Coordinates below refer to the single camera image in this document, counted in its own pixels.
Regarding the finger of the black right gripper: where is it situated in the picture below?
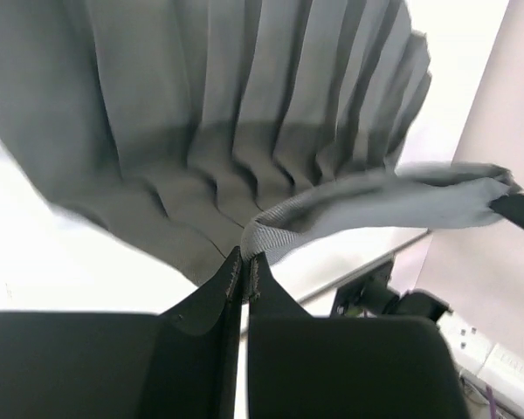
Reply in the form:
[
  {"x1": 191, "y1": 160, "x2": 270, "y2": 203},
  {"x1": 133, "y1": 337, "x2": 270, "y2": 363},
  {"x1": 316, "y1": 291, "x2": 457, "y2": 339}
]
[{"x1": 491, "y1": 193, "x2": 524, "y2": 230}]

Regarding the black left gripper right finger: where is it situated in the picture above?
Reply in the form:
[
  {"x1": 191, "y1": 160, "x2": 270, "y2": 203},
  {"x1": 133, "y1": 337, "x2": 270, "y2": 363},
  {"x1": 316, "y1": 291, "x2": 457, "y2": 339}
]
[{"x1": 247, "y1": 254, "x2": 470, "y2": 418}]

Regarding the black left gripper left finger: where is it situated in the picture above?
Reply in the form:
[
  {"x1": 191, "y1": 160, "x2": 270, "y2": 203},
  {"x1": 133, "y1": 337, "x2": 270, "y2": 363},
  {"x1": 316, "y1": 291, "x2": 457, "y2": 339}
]
[{"x1": 0, "y1": 250, "x2": 242, "y2": 418}]

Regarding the grey pleated skirt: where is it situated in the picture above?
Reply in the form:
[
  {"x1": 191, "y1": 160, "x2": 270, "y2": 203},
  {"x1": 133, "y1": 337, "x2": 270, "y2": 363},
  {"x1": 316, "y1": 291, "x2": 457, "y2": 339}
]
[{"x1": 0, "y1": 1, "x2": 519, "y2": 284}]

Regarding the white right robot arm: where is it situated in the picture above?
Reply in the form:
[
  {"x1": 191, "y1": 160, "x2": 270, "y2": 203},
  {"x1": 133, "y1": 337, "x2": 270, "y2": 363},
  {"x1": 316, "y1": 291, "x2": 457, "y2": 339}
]
[{"x1": 330, "y1": 193, "x2": 524, "y2": 322}]

